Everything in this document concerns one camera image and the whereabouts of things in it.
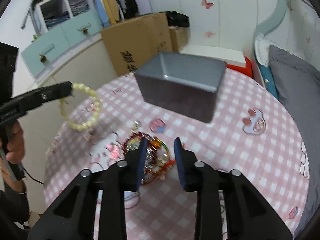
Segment small green plant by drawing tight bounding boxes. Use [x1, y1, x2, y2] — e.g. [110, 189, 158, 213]
[31, 34, 40, 43]

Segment white pillow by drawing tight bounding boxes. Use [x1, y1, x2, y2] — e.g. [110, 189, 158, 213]
[254, 34, 273, 67]

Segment small cardboard box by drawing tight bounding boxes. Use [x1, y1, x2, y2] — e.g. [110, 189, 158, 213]
[169, 27, 189, 53]

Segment red stool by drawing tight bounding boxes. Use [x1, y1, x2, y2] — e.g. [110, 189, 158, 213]
[227, 57, 253, 78]

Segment large cardboard box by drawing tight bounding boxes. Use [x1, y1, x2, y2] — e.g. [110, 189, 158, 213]
[100, 12, 172, 76]

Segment white board on stool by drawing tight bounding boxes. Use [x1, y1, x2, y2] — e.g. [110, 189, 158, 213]
[180, 44, 246, 68]

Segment grey metal tin box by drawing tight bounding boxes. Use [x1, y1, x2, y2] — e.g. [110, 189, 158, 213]
[135, 52, 227, 123]

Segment purple cubby shelf unit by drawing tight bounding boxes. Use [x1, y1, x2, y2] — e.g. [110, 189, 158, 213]
[30, 0, 94, 35]

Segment pale green bead bracelet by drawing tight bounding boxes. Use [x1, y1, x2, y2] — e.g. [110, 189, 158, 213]
[59, 82, 103, 132]

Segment black bag on boxes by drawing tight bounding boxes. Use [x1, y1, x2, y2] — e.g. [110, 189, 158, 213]
[165, 11, 190, 28]

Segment person left hand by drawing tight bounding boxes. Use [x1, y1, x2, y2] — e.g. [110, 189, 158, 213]
[1, 122, 25, 193]

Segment grey metal handrail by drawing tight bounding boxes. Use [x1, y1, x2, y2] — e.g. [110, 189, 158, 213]
[21, 0, 34, 29]

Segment hanging clothes row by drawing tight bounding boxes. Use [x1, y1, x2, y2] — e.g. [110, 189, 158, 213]
[93, 0, 139, 28]

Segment teal bunk bed frame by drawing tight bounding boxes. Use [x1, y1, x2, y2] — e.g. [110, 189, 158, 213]
[252, 0, 320, 91]

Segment jewelry pile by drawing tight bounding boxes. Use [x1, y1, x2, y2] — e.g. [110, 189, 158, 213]
[121, 120, 176, 185]

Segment pink checkered tablecloth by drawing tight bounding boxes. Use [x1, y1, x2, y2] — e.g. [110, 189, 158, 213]
[44, 69, 310, 231]

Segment white wardrobe doors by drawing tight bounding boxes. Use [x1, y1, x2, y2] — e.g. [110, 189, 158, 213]
[149, 0, 277, 57]

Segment teal drawer cabinet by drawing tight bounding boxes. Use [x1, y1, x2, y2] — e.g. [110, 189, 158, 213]
[22, 10, 102, 78]

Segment grey bed duvet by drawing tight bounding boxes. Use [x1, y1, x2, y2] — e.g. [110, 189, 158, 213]
[268, 45, 319, 239]

